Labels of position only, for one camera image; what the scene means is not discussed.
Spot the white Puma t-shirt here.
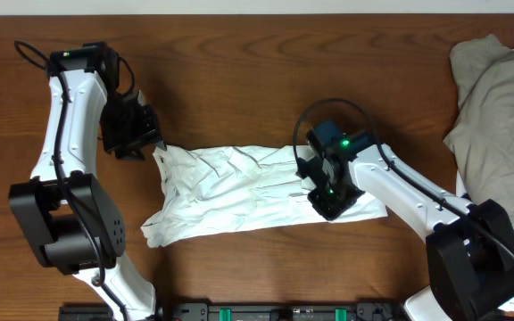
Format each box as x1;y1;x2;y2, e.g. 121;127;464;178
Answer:
140;144;389;249

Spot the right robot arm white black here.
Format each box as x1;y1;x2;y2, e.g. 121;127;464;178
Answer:
297;129;514;320

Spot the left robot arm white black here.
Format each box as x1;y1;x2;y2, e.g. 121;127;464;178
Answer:
8;41;164;321

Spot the grey garment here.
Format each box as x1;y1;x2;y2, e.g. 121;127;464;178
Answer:
444;35;514;229

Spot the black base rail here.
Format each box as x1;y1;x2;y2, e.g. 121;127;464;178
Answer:
58;299;410;321

